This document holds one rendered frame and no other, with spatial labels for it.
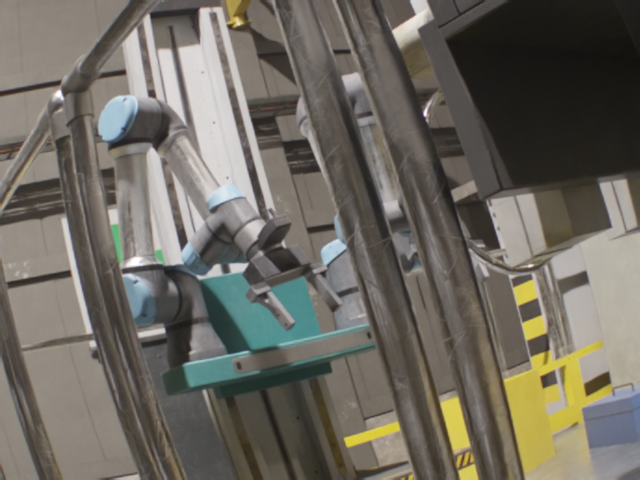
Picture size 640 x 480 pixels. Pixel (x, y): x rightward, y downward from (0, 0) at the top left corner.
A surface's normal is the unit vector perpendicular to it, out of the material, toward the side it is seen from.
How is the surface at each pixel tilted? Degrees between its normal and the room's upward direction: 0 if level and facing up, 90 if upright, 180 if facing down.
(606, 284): 90
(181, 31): 90
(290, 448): 90
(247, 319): 90
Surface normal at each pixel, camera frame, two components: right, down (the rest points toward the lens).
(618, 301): -0.79, 0.14
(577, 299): 0.55, -0.28
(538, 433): 0.71, -0.30
